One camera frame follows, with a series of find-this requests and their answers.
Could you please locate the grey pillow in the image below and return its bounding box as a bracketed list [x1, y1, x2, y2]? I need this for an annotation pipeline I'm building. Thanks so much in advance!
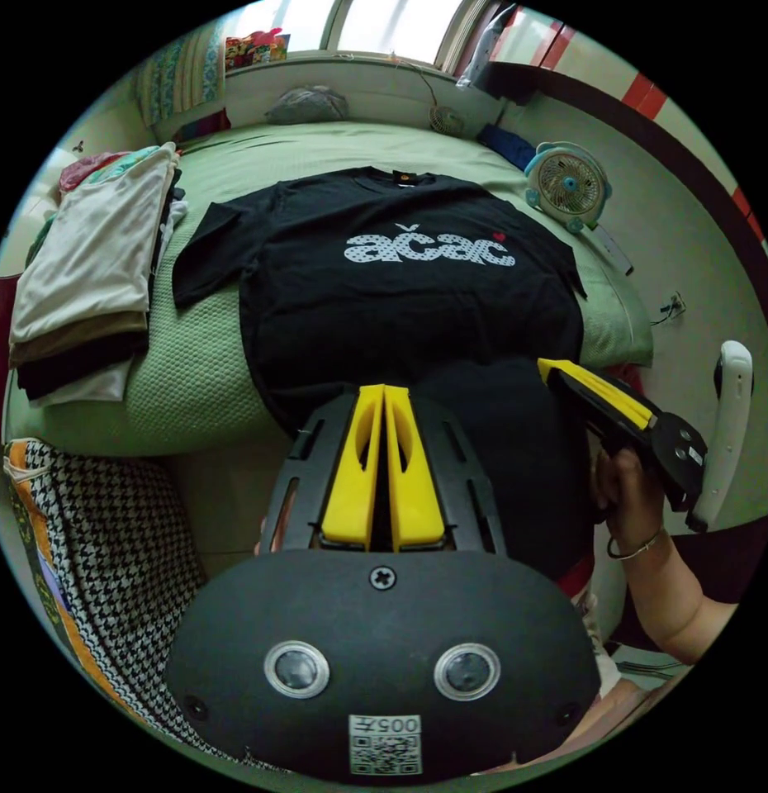
[264, 86, 349, 122]

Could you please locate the houndstooth patterned blanket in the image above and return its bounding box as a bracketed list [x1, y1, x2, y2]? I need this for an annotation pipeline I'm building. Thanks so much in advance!
[4, 438, 206, 751]

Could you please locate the person's left hand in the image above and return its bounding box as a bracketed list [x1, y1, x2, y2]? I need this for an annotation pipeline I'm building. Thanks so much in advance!
[254, 477, 301, 556]

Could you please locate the window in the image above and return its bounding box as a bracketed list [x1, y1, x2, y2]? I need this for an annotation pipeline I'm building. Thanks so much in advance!
[321, 0, 503, 70]

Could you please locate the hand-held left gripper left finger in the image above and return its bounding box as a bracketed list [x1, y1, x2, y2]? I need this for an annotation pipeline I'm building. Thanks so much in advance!
[321, 383, 385, 551]

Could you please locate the pile of clothes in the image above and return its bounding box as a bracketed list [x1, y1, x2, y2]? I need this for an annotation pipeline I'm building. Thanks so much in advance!
[9, 142, 187, 407]

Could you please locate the black t-shirt with dotted print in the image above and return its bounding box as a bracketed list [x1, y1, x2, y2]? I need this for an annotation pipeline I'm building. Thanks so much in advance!
[172, 165, 593, 583]

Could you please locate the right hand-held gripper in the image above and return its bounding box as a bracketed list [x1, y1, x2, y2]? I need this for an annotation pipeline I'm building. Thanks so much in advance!
[537, 358, 711, 513]

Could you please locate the blue and white table fan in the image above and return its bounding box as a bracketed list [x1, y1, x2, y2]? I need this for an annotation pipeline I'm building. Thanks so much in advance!
[524, 140, 613, 235]

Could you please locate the person's right hand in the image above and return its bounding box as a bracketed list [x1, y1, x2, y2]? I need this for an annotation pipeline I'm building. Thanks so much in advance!
[591, 444, 668, 560]

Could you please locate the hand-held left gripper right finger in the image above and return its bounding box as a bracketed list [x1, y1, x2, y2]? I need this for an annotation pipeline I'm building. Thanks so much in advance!
[383, 383, 450, 551]

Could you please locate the blue patterned curtain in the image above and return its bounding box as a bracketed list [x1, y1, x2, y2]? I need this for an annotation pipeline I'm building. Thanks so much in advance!
[135, 36, 228, 128]

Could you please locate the person's body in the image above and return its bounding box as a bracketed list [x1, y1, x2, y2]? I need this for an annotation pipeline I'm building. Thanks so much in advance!
[569, 529, 768, 738]

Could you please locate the blue cloth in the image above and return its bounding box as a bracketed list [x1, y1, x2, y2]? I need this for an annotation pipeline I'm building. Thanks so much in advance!
[476, 123, 535, 172]

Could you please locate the bed with green quilt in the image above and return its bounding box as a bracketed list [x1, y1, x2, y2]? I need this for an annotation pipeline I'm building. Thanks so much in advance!
[6, 121, 655, 459]

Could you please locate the person's right forearm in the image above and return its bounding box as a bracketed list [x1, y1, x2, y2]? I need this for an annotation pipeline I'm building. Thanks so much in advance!
[606, 529, 742, 667]

